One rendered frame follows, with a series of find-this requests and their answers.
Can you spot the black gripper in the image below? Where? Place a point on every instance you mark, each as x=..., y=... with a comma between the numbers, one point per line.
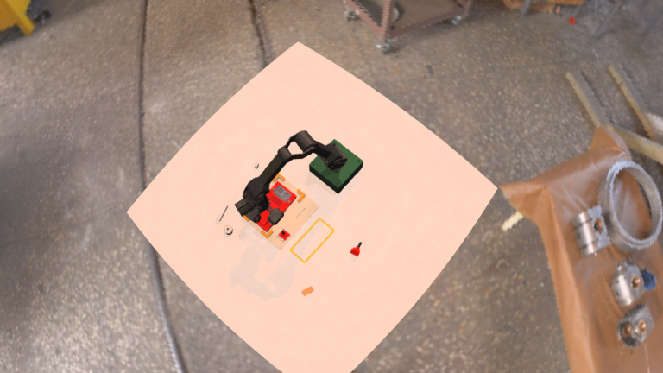
x=275, y=215

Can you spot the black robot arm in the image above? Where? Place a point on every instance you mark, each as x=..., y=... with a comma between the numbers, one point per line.
x=258, y=187

